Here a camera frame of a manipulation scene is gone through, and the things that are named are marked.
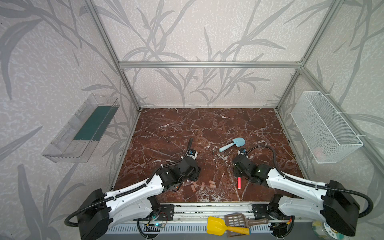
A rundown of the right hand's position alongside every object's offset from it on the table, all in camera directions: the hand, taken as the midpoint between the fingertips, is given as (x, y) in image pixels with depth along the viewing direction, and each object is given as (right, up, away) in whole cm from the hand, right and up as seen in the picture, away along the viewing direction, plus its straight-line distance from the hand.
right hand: (234, 163), depth 86 cm
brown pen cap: (-24, -12, -5) cm, 27 cm away
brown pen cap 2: (-18, -11, -3) cm, 22 cm away
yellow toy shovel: (-12, -25, -16) cm, 32 cm away
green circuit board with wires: (-39, -25, -15) cm, 49 cm away
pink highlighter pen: (+1, -9, -7) cm, 11 cm away
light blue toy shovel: (+7, +10, +16) cm, 20 cm away
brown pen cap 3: (-13, -12, -3) cm, 18 cm away
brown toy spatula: (0, -24, -14) cm, 28 cm away
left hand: (-20, 0, -5) cm, 21 cm away
